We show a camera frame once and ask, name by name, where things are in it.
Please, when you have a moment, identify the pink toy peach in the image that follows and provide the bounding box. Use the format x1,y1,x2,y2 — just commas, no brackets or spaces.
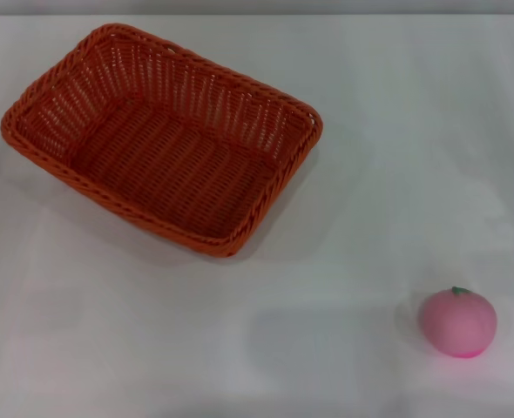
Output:
416,286,498,360

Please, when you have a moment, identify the orange woven plastic basket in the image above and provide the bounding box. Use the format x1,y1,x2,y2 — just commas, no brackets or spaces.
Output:
0,22,325,259

